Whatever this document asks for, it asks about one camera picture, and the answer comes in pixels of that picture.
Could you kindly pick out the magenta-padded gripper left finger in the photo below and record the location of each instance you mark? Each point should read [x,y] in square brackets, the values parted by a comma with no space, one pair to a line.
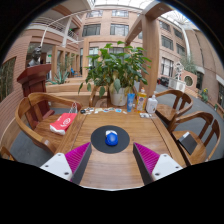
[60,164]

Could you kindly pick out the dark grey notebook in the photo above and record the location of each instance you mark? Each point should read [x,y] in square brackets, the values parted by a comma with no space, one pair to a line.
[188,143]

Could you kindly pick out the blue and white computer mouse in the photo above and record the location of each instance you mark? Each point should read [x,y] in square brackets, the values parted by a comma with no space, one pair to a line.
[111,139]

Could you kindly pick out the yellow bottle with orange cap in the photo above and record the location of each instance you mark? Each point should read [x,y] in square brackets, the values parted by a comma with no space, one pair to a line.
[141,101]

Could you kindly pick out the white pump bottle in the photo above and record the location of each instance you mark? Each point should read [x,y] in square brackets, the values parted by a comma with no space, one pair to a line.
[151,105]

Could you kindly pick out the dark grey round mouse pad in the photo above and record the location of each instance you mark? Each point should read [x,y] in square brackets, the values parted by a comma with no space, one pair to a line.
[98,140]

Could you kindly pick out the small black key fob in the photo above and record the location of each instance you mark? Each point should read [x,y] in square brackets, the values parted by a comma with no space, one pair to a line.
[83,111]

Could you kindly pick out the dark red wooden pedestal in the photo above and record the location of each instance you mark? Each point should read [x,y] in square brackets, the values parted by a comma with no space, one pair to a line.
[35,78]

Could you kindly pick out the green plant in white pot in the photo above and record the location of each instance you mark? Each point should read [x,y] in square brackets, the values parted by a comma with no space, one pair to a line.
[115,66]

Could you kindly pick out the spiky green agave plant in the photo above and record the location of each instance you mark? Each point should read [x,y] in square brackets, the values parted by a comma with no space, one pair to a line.
[60,77]

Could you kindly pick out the blue squeeze tube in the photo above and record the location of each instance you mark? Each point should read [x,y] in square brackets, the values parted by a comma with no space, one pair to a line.
[130,102]

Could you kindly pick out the white packet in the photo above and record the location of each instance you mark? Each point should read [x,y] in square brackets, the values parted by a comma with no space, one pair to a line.
[144,115]

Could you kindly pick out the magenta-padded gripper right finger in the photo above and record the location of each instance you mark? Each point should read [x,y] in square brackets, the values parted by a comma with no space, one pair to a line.
[163,165]

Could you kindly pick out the pale yellow sticker card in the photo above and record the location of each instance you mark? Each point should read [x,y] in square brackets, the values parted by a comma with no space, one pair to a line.
[99,109]

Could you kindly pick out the red and white shopping bag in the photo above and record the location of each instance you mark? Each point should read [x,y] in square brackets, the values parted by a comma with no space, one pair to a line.
[63,123]

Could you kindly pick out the small blue sticker card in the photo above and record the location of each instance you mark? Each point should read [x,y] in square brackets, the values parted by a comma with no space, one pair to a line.
[111,109]
[106,110]
[118,110]

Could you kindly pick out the dark bust statue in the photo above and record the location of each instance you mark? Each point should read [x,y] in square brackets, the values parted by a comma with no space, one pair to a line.
[35,56]

